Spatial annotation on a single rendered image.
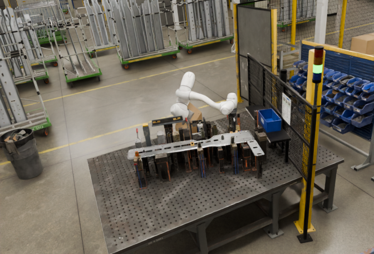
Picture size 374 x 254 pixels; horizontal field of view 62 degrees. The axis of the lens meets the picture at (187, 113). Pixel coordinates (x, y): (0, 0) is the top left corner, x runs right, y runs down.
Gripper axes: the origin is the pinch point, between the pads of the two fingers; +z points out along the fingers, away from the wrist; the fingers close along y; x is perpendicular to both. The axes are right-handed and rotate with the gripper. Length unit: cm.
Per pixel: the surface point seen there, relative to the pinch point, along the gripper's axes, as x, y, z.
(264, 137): 28.1, 16.7, 7.0
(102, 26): -262, -944, 8
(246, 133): 15.3, -2.7, 10.6
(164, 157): -78, 21, 8
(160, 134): -79, -13, 0
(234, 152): -6.7, 24.7, 14.0
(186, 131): -51, -17, 3
